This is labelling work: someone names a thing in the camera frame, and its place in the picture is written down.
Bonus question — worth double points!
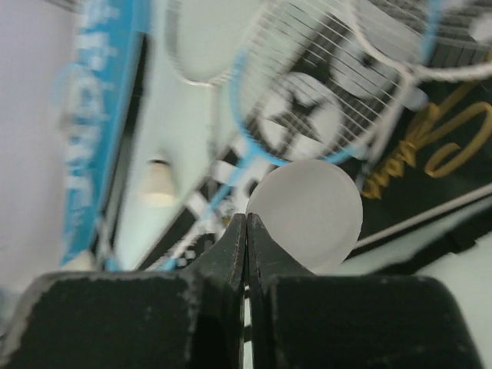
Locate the white racket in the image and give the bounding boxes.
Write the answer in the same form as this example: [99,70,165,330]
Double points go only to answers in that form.
[346,1,491,179]
[163,0,270,247]

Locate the white racket right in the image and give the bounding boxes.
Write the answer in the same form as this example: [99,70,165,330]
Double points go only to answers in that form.
[346,1,491,179]

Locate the blue racket on black bag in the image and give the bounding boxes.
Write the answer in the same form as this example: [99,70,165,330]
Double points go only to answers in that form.
[99,0,443,274]

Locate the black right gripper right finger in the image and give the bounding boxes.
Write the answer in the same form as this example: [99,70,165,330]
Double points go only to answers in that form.
[247,214,483,368]

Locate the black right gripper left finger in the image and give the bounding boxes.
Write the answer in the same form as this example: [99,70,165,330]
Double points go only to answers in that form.
[1,214,246,368]

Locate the blue racket bag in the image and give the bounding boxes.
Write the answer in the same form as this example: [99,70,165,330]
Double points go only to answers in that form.
[51,1,152,271]

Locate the white shuttlecock centre table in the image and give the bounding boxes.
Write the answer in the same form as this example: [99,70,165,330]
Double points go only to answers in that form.
[139,159,176,208]

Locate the black racket bag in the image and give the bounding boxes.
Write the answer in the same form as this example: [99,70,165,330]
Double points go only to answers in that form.
[138,22,492,369]

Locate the white racket left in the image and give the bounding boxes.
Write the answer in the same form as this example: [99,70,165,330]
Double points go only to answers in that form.
[163,0,270,247]

